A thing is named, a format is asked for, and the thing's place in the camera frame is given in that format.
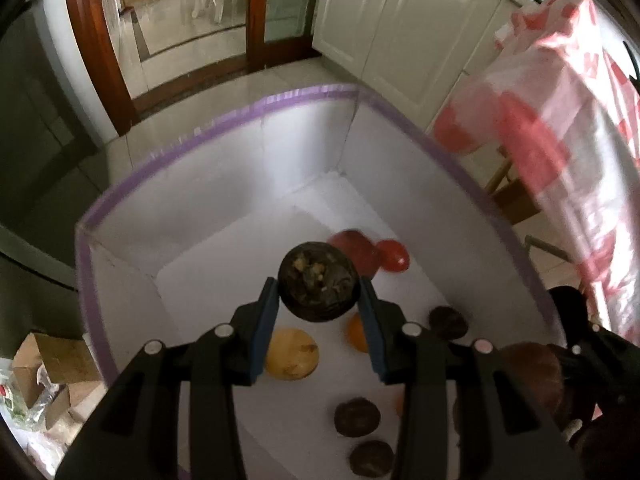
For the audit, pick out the dark grey cabinet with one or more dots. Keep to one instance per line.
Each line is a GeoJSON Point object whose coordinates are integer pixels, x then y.
{"type": "Point", "coordinates": [40, 160]}

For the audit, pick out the dark red wrinkled fruit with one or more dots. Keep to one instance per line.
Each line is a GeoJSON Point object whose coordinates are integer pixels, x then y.
{"type": "Point", "coordinates": [364, 257]}

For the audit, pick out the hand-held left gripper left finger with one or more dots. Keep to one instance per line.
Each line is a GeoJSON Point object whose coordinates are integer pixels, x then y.
{"type": "Point", "coordinates": [264, 330]}

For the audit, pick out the red tomato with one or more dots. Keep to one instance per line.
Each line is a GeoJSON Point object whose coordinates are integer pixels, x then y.
{"type": "Point", "coordinates": [394, 256]}

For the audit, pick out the large brown-red round fruit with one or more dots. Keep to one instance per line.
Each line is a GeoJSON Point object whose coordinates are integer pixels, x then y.
{"type": "Point", "coordinates": [535, 370]}

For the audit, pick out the clear plastic bag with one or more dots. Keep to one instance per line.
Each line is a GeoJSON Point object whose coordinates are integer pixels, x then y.
{"type": "Point", "coordinates": [30, 425]}

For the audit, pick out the wooden door frame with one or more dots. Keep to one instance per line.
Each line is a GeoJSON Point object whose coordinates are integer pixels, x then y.
{"type": "Point", "coordinates": [95, 35]}

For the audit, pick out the large striped yellow pepino melon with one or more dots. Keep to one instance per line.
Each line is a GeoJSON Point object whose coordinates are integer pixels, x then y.
{"type": "Point", "coordinates": [295, 355]}

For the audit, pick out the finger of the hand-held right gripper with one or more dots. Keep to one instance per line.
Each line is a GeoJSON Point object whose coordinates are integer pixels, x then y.
{"type": "Point", "coordinates": [605, 365]}

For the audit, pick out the wooden chair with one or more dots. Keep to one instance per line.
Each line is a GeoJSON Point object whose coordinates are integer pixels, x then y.
{"type": "Point", "coordinates": [515, 195]}

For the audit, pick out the brown cardboard box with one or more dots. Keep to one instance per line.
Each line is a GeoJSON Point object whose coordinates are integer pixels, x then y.
{"type": "Point", "coordinates": [55, 365]}

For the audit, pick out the white box with purple edge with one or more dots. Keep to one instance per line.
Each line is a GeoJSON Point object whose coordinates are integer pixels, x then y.
{"type": "Point", "coordinates": [225, 185]}

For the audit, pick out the white kitchen cabinet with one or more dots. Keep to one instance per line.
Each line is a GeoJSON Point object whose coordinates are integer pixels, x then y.
{"type": "Point", "coordinates": [415, 35]}

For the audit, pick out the red white checked plastic tablecloth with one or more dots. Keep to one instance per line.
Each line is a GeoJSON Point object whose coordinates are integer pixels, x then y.
{"type": "Point", "coordinates": [550, 135]}

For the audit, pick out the glass sliding door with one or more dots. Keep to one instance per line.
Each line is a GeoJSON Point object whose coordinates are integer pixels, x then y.
{"type": "Point", "coordinates": [290, 5]}

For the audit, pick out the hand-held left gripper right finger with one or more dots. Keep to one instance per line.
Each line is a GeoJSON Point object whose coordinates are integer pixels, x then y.
{"type": "Point", "coordinates": [372, 332]}

